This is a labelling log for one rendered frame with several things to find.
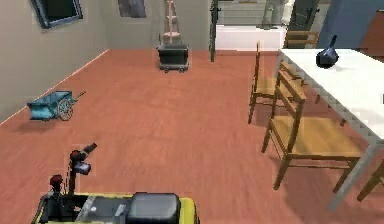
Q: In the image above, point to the dark blue vase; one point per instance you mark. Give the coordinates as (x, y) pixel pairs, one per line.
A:
(327, 57)

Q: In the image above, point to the grey wall picture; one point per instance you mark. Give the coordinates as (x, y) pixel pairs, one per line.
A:
(132, 8)

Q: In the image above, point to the black wheeled cart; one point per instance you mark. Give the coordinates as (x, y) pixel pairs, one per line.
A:
(173, 57)

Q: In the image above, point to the brown wooden chair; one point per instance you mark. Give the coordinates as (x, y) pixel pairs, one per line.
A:
(265, 85)
(300, 39)
(313, 136)

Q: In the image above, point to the blue toy hand cart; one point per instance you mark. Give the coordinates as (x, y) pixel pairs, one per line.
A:
(45, 107)

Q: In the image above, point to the dark room door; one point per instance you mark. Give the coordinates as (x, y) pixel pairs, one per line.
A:
(301, 15)
(212, 36)

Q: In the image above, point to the white long table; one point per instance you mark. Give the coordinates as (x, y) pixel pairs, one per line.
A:
(353, 83)

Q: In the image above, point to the pink wooden ladder shelf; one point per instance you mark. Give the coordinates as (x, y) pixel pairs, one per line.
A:
(171, 33)

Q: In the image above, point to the dark framed window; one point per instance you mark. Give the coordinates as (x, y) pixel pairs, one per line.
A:
(60, 10)

